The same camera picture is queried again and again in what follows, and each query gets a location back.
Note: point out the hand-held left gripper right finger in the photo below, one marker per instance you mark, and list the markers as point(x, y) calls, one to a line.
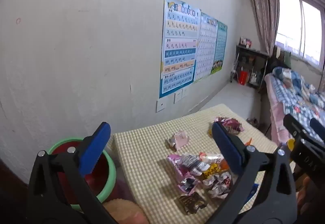
point(226, 148)

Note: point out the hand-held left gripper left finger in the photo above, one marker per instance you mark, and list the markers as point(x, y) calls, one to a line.
point(96, 149)

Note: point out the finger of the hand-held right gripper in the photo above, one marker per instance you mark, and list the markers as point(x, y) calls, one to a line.
point(293, 126)
point(318, 127)

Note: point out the green rimmed red bin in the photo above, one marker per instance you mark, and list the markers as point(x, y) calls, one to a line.
point(104, 170)

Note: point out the maroon snack bag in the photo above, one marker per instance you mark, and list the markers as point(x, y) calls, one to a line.
point(232, 123)

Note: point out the white printed wrapper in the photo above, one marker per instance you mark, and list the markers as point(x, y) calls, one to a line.
point(218, 184)

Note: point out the gold foil wrapper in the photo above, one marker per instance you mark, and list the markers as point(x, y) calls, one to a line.
point(191, 203)

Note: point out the person's right hand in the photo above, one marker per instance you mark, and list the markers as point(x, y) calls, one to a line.
point(304, 193)

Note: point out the orange white wrapper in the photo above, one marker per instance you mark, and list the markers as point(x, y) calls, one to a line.
point(213, 158)

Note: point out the orange wrapper scrap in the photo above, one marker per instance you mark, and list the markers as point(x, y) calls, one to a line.
point(250, 141)

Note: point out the pale yellow wrapper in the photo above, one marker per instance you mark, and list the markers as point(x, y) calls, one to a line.
point(212, 170)

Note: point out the silver black wrapper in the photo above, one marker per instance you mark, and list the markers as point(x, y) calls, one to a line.
point(195, 163)

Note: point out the pair of slippers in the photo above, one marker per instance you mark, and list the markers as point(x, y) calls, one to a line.
point(254, 121)

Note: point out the yellow checkered tablecloth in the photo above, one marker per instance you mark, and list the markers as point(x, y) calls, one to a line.
point(142, 153)

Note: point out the pink foil wrapper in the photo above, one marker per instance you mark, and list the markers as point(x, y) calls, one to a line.
point(177, 163)

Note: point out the pink black wrapper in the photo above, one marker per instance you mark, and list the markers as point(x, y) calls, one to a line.
point(189, 184)

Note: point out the dark cloth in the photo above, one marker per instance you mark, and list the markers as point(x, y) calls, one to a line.
point(276, 65)

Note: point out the red box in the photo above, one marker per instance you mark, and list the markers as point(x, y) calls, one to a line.
point(243, 77)

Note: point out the dark shelf unit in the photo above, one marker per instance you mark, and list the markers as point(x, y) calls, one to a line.
point(251, 61)

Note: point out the dark wooden door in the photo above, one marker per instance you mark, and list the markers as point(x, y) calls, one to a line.
point(10, 178)

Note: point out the small items on shelf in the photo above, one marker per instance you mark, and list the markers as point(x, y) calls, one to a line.
point(245, 42)

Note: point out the window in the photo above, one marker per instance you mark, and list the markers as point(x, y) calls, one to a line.
point(302, 28)

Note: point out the pink patterned curtain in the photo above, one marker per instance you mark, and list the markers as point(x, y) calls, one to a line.
point(264, 11)

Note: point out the white wall socket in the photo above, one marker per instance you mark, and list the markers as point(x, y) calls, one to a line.
point(184, 92)
point(177, 97)

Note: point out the pale grid chart wall poster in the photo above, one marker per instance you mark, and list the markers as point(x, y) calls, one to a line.
point(207, 46)

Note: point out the teal number chart wall poster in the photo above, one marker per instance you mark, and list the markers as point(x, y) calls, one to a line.
point(220, 44)

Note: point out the large letter chart wall poster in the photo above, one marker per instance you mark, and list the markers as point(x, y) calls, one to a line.
point(177, 49)

